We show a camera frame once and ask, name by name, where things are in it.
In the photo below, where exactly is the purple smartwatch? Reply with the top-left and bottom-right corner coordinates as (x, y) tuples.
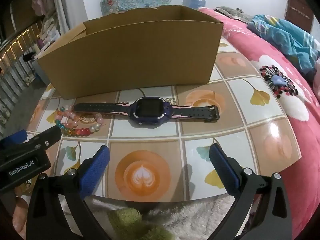
(73, 96), (220, 128)

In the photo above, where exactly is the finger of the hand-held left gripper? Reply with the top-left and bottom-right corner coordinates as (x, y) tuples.
(0, 126), (62, 164)
(0, 129), (28, 149)

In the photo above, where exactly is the brown cardboard box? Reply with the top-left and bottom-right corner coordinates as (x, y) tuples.
(37, 5), (224, 100)

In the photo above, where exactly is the grey cloth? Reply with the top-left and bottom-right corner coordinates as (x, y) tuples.
(214, 6), (253, 22)

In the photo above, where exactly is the brown door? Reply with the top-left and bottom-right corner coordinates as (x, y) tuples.
(285, 0), (314, 34)

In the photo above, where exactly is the blue patterned blanket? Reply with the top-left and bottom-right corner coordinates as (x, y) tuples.
(247, 14), (320, 75)

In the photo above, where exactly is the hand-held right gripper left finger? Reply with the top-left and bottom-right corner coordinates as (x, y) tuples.
(26, 144), (112, 240)

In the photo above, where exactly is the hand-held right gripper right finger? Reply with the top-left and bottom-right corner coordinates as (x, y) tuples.
(209, 144), (293, 240)

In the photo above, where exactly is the pink floral blanket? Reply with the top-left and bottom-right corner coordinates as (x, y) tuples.
(199, 7), (320, 240)

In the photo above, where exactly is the white and green fluffy robe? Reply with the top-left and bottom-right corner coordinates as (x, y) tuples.
(60, 195), (240, 240)

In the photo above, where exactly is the cluttered shelf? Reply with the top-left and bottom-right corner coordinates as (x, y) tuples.
(32, 0), (63, 60)

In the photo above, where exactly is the person's left hand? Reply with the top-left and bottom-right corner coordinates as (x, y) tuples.
(10, 187), (29, 234)

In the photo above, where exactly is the white curtain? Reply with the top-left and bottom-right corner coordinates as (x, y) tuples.
(51, 0), (83, 34)

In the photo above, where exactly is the multicoloured bead bracelet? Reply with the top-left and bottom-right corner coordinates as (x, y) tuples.
(55, 120), (102, 137)

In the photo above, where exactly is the pink bead bracelet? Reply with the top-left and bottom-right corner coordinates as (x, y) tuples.
(56, 106), (104, 130)

